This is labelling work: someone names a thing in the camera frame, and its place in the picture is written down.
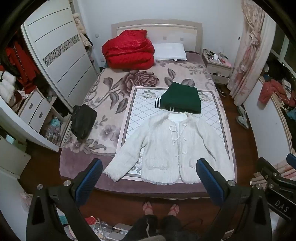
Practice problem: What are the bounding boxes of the white fluffy garment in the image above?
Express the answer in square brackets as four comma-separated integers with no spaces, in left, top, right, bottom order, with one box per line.
[0,71,17,103]

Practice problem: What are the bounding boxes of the beige wooden bed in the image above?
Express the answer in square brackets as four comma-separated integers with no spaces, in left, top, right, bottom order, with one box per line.
[60,19,237,200]

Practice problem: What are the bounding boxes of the floor clutter pile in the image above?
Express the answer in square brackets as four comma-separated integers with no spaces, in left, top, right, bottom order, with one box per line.
[58,214,132,241]

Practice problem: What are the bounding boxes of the person's left foot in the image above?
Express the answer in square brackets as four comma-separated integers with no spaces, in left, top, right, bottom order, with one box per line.
[142,201,155,216]

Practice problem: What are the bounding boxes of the pink floral curtain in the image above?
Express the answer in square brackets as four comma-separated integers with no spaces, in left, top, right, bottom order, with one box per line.
[227,0,273,107]

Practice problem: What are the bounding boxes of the white nightstand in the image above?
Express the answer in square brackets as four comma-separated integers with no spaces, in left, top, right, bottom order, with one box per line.
[202,49,233,85]

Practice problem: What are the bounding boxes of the red quilt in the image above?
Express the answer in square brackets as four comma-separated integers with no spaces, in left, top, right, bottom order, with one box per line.
[102,29,155,70]

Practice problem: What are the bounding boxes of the red hanging clothes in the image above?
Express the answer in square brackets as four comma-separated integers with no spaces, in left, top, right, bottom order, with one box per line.
[5,40,40,93]

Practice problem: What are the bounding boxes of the white pillow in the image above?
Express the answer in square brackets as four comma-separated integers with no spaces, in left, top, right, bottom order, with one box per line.
[153,43,187,62]

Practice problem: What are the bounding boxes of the beige stuffed toy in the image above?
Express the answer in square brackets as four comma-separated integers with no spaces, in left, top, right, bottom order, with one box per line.
[73,13,86,33]

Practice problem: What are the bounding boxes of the red padded jacket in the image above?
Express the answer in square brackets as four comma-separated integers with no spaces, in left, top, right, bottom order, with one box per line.
[258,79,292,105]

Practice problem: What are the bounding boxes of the stack of pink fabrics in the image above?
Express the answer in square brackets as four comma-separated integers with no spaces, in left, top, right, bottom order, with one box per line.
[251,160,296,186]

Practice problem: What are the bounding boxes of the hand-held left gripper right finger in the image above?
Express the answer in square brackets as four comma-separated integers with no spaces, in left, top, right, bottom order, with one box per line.
[196,158,272,241]

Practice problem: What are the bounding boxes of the white drawer unit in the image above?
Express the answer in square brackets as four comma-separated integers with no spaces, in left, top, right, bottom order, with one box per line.
[18,89,52,133]

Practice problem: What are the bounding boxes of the person's foot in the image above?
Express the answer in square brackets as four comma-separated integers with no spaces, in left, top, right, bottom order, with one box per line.
[168,203,180,216]
[142,201,155,216]

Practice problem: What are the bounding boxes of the black bag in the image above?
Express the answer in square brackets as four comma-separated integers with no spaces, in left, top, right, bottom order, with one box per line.
[70,104,97,141]

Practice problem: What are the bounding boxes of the person's dark pants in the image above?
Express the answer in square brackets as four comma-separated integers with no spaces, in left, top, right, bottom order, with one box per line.
[122,214,185,241]

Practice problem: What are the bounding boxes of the green folded sweater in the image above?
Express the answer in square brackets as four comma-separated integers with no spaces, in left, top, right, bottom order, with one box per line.
[154,82,201,114]

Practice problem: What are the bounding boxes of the white quilted mat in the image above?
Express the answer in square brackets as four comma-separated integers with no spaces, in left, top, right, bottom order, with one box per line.
[115,86,233,179]

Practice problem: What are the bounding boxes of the floral bed blanket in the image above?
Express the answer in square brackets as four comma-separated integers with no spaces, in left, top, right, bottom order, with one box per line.
[60,51,237,194]

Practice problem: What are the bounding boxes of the person's right foot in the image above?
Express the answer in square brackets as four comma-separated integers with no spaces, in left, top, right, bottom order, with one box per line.
[168,203,180,216]

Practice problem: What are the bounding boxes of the white fuzzy jacket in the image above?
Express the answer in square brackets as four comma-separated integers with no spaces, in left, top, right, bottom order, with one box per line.
[103,111,235,184]

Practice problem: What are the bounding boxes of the white low cabinet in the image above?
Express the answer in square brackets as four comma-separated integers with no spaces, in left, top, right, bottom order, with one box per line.
[0,132,31,179]

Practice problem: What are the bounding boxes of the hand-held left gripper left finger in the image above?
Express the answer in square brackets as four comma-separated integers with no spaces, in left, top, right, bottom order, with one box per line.
[25,158,103,241]

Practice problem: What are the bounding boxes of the white wardrobe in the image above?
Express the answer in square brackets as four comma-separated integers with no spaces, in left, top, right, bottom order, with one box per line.
[0,0,100,152]

